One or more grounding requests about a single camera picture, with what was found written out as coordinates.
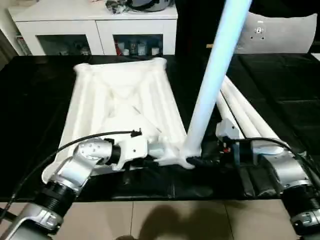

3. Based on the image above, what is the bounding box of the white plastic table leg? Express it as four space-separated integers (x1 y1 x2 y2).
219 82 278 141
216 92 253 140
223 74 288 151
183 0 251 161

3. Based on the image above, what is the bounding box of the white plastic table top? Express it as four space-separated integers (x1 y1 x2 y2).
41 57 203 185

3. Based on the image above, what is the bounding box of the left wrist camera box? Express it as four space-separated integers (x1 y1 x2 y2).
109 134 150 172

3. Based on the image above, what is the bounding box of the grey cushion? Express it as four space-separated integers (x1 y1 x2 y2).
234 11 318 55

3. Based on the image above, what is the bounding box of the dark clutter pile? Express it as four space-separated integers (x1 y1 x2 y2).
104 0 132 15

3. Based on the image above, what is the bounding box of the white sideboard with glass doors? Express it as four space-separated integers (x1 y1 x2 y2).
7 0 178 56

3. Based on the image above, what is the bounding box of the grey helmet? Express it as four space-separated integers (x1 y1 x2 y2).
129 0 176 12

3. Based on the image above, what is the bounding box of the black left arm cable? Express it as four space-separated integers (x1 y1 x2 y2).
0 128 143 218

